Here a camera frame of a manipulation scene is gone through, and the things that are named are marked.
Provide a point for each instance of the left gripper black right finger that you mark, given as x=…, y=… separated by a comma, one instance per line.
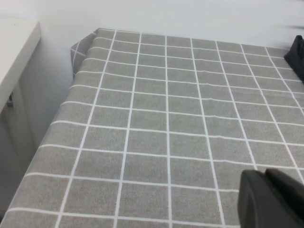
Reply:
x=289, y=183

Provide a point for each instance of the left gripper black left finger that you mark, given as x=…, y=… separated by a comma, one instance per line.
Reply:
x=259, y=204

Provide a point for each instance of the white desk top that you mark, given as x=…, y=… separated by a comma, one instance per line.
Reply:
x=16, y=54

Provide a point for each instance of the black plastic drip tray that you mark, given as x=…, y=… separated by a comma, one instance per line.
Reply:
x=297, y=57

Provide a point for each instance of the grey checked tablecloth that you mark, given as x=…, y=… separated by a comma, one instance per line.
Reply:
x=152, y=118

